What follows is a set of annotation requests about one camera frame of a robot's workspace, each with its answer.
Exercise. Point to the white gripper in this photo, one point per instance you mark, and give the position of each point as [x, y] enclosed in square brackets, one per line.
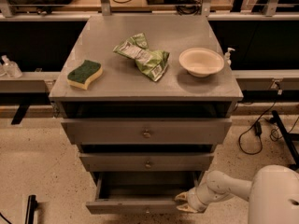
[193, 199]

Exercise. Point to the grey bottom drawer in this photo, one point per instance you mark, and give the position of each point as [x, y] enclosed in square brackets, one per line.
[141, 192]

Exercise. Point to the grey drawer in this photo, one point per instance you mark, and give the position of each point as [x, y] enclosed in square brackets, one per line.
[154, 162]
[146, 131]
[141, 192]

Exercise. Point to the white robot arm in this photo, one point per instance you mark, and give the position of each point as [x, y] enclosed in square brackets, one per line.
[273, 194]

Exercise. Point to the grey middle drawer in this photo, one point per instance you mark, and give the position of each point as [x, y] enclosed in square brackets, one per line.
[154, 162]

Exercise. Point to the grey drawer cabinet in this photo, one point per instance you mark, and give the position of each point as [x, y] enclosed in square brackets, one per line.
[122, 92]

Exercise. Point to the grey top drawer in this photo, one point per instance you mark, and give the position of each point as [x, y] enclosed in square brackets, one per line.
[146, 131]

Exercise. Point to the black stand leg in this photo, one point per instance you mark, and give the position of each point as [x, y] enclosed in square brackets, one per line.
[289, 139]

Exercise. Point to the white bowl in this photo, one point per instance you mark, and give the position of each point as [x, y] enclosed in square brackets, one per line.
[201, 62]

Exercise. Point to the green crumpled chip bag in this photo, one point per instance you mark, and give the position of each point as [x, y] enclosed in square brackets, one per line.
[151, 63]

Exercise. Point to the white pump bottle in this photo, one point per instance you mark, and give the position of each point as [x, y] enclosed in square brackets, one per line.
[227, 55]

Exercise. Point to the black floor bar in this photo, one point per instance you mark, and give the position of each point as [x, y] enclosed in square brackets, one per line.
[30, 209]

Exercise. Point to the green yellow sponge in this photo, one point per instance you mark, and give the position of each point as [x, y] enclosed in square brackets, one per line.
[85, 74]

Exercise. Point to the clear sanitizer bottle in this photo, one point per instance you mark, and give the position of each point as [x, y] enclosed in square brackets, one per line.
[11, 68]

